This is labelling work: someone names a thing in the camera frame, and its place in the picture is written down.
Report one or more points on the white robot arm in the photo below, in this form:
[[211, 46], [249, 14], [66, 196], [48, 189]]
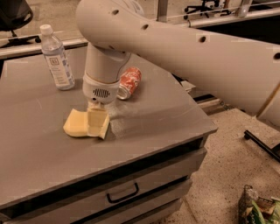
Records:
[[242, 72]]

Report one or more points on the grey drawer cabinet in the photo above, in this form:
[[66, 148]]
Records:
[[155, 138]]

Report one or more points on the clear plastic water bottle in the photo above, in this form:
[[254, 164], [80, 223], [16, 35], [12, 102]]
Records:
[[56, 59]]

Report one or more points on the red soda can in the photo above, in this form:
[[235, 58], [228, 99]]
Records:
[[129, 82]]

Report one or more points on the wire basket with snack bags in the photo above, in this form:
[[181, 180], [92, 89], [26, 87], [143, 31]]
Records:
[[253, 209]]

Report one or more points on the black office chair base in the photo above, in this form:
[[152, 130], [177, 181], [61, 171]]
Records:
[[215, 6]]

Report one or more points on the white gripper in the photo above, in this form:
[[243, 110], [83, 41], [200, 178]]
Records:
[[100, 91]]

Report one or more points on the black drawer handle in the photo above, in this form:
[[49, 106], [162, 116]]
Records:
[[123, 193]]

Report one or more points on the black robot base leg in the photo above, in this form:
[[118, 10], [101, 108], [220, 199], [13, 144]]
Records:
[[273, 152]]

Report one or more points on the black office chair left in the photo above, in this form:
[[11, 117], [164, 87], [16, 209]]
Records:
[[15, 14]]

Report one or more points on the yellow sponge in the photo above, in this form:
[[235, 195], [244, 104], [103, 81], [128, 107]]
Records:
[[76, 124]]

